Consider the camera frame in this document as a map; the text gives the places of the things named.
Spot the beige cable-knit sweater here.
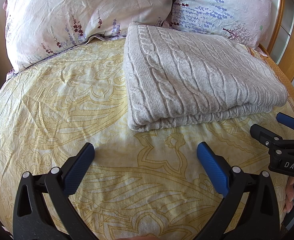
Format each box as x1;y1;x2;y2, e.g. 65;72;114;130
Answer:
123;22;288;132

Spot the white pillow with purple sprigs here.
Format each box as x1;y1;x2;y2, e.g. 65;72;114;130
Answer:
4;0;174;73

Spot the yellow patterned bedsheet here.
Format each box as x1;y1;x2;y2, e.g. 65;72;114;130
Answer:
0;40;294;240

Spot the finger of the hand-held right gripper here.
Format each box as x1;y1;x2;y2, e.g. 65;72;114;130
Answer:
250;124;283;153
277;113;294;138

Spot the person's right hand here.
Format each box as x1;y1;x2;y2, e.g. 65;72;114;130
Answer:
283;177;294;213

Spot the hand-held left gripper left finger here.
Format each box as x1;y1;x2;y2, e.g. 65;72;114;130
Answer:
12;143;97;240

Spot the pale blue floral pillow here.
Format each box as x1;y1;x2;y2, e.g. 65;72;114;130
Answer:
168;0;278;49

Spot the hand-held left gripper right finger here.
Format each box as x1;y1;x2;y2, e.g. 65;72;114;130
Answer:
194;142;280;240

